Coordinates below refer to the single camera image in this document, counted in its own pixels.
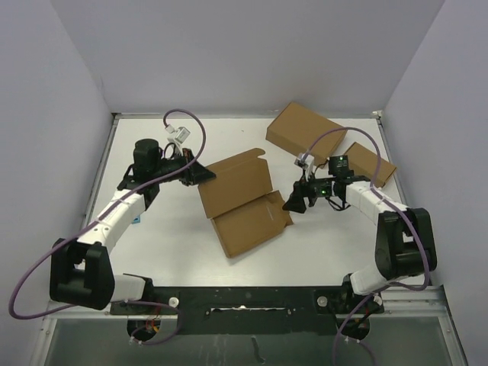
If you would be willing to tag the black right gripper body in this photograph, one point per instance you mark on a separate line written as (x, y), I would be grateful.
(315, 188)

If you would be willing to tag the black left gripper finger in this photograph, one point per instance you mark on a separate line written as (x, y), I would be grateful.
(189, 177)
(201, 174)

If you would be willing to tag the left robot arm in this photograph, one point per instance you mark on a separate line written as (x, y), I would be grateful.
(80, 271)

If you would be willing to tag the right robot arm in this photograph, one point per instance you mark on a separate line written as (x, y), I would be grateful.
(404, 244)

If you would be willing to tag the small closed cardboard box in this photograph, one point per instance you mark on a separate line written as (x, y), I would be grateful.
(364, 162)

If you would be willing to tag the large closed cardboard box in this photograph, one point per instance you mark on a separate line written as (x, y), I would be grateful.
(296, 128)

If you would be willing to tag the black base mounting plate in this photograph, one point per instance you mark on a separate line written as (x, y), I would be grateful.
(256, 310)

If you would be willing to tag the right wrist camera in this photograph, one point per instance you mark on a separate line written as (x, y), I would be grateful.
(305, 161)

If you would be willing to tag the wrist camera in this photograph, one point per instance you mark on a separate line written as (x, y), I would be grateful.
(305, 161)
(177, 135)

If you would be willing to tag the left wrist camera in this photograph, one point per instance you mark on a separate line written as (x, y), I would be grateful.
(177, 135)

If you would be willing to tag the aluminium table frame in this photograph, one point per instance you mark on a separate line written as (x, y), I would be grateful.
(204, 227)

